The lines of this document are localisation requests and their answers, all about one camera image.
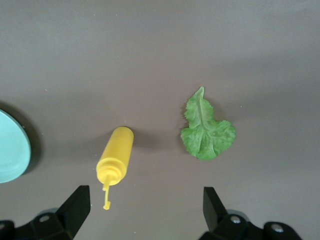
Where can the green plate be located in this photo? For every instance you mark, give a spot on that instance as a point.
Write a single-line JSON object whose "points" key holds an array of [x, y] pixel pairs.
{"points": [[11, 150]]}

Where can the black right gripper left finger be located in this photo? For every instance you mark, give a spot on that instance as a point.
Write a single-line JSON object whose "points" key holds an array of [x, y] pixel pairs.
{"points": [[73, 215]]}

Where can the yellow mustard squeeze bottle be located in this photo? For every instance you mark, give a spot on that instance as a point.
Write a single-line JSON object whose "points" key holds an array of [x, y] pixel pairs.
{"points": [[116, 155]]}

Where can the green lettuce leaf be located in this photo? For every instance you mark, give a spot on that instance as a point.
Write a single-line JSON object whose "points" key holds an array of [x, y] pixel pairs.
{"points": [[205, 135]]}

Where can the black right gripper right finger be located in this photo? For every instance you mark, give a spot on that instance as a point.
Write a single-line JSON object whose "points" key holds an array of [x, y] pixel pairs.
{"points": [[215, 215]]}

